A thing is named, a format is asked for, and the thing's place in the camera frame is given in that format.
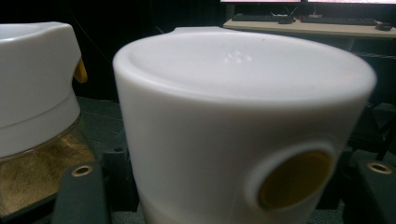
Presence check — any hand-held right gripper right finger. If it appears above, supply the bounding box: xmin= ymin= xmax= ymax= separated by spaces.
xmin=317 ymin=148 xmax=396 ymax=224

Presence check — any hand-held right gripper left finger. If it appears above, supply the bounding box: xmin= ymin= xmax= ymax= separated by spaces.
xmin=50 ymin=146 xmax=139 ymax=224

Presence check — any black low shelf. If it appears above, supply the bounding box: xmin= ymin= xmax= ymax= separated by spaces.
xmin=0 ymin=96 xmax=347 ymax=224

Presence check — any white-lid jar of beige powder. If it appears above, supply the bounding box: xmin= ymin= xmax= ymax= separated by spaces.
xmin=0 ymin=21 xmax=97 ymax=218

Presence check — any white-lid jar of brown powder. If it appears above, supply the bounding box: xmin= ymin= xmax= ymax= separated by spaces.
xmin=112 ymin=26 xmax=377 ymax=224

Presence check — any black computer mouse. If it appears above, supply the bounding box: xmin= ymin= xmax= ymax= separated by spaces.
xmin=375 ymin=21 xmax=394 ymax=32

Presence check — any wooden desk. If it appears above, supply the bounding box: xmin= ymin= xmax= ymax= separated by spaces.
xmin=223 ymin=18 xmax=396 ymax=40

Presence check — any black keyboard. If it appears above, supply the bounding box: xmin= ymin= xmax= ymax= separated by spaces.
xmin=232 ymin=13 xmax=297 ymax=23
xmin=300 ymin=16 xmax=378 ymax=27

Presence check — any computer monitor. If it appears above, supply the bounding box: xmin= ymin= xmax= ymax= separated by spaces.
xmin=307 ymin=0 xmax=396 ymax=5

